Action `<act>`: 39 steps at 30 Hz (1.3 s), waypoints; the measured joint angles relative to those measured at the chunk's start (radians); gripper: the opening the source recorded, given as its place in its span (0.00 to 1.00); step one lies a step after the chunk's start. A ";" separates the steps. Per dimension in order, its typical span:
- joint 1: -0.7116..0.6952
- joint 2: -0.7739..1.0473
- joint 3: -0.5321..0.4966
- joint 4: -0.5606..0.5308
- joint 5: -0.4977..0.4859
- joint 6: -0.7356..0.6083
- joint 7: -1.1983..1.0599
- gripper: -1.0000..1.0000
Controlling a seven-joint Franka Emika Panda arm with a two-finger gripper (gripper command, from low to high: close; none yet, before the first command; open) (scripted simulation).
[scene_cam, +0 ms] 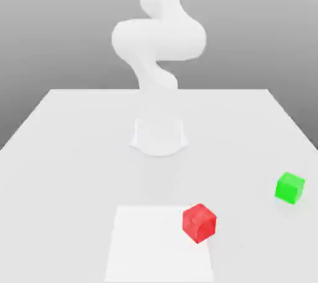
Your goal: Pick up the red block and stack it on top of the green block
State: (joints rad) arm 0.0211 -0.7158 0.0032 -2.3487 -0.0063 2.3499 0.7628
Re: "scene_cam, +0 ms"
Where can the small green cube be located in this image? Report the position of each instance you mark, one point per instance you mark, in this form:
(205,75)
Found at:
(289,188)

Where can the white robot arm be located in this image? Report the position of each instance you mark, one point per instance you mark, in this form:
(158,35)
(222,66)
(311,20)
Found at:
(159,39)

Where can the small red cube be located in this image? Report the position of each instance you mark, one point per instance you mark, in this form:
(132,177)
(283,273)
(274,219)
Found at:
(199,223)

